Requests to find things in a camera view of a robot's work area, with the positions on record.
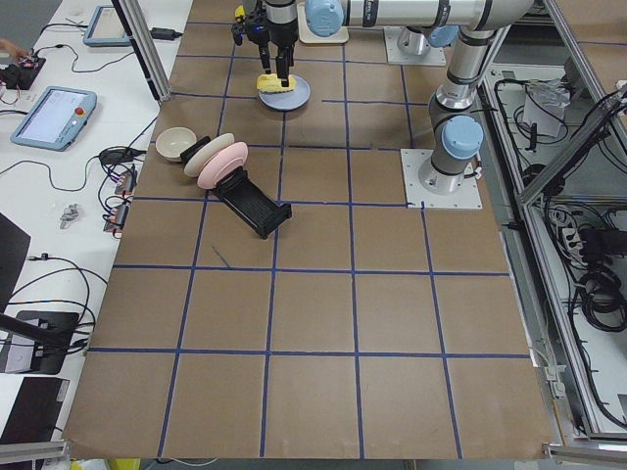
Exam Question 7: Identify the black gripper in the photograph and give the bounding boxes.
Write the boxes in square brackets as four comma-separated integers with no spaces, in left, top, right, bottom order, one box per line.
[258,0,298,89]

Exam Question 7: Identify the yellow bread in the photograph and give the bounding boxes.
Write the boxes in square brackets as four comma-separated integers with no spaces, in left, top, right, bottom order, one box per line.
[256,73,297,94]

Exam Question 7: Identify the blue plate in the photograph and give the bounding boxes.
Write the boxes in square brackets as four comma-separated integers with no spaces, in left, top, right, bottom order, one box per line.
[258,74,311,112]

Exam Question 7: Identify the pink plate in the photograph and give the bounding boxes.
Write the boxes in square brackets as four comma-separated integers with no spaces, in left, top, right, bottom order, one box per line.
[197,142,248,190]

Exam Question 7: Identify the cream plate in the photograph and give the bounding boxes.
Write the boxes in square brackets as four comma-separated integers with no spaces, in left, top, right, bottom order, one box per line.
[180,133,234,177]

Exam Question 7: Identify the white rectangular tray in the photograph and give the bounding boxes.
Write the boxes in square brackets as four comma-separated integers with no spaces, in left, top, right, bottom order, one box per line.
[298,17,349,45]

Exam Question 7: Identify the black power adapter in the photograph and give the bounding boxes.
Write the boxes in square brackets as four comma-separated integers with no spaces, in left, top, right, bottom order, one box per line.
[150,27,182,41]

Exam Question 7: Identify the cream bowl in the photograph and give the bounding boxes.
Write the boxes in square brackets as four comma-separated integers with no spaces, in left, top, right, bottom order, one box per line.
[156,127,197,162]

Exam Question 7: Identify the black dish rack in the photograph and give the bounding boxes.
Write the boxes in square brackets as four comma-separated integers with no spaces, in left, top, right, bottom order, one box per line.
[209,166,292,239]

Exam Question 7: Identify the far teach pendant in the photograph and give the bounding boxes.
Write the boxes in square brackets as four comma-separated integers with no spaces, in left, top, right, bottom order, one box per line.
[83,5,130,47]

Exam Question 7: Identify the teach pendant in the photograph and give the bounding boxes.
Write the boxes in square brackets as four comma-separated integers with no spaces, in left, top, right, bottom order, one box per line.
[10,86,98,152]
[83,5,130,47]

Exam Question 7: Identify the near teach pendant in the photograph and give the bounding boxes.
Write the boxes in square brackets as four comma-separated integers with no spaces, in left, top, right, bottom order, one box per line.
[10,86,98,152]

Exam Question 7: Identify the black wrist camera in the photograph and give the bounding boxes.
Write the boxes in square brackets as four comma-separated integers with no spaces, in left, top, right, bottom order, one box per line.
[231,12,269,47]

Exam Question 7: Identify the aluminium frame post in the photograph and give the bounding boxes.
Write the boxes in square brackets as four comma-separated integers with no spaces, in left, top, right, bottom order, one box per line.
[112,0,171,103]

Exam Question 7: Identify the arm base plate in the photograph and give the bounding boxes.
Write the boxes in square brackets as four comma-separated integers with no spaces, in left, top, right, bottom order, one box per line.
[384,26,447,67]
[401,149,483,211]

